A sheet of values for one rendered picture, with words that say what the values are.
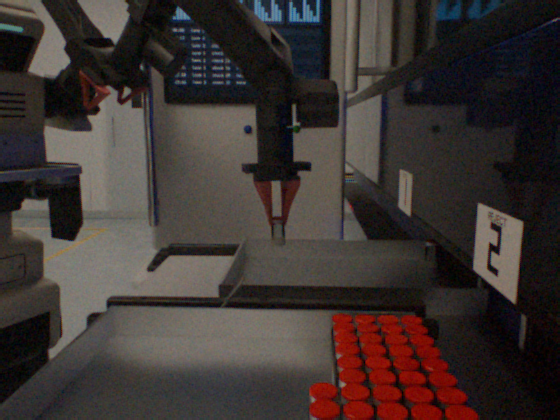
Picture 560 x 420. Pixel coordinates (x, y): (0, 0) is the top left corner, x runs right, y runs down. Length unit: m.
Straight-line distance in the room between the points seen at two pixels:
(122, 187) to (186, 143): 4.99
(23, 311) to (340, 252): 0.62
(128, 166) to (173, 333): 5.59
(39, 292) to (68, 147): 5.38
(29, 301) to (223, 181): 0.50
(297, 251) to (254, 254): 0.08
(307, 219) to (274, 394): 0.83
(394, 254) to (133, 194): 5.41
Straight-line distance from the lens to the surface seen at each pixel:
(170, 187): 1.23
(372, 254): 0.88
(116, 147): 6.16
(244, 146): 1.21
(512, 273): 0.39
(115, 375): 0.51
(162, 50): 0.97
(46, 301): 1.09
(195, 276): 0.79
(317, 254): 0.88
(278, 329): 0.55
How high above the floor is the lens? 1.12
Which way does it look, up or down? 10 degrees down
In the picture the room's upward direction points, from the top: straight up
